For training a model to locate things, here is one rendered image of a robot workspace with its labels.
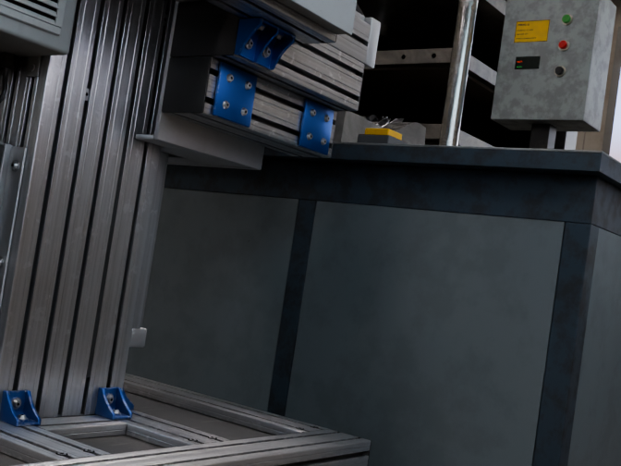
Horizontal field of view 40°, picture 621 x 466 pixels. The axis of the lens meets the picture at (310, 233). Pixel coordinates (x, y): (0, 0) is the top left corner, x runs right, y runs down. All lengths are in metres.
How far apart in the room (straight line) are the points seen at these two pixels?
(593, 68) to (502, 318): 1.21
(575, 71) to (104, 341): 1.76
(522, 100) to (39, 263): 1.80
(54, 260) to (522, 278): 0.87
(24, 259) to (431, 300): 0.84
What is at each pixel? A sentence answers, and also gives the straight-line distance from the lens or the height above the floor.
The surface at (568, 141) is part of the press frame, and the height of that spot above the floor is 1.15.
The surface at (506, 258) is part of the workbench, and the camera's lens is 1.72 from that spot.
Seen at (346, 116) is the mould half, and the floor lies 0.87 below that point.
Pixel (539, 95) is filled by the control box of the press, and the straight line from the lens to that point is 2.75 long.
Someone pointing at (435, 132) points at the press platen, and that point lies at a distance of 2.81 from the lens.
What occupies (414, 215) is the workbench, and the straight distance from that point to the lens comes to 1.83.
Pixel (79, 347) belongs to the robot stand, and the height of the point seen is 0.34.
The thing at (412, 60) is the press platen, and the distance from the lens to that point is 2.92.
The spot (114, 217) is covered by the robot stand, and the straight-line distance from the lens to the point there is 1.42.
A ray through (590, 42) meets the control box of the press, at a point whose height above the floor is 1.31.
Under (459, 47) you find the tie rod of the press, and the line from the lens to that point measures 2.77.
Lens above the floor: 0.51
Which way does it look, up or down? 3 degrees up
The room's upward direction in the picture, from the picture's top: 8 degrees clockwise
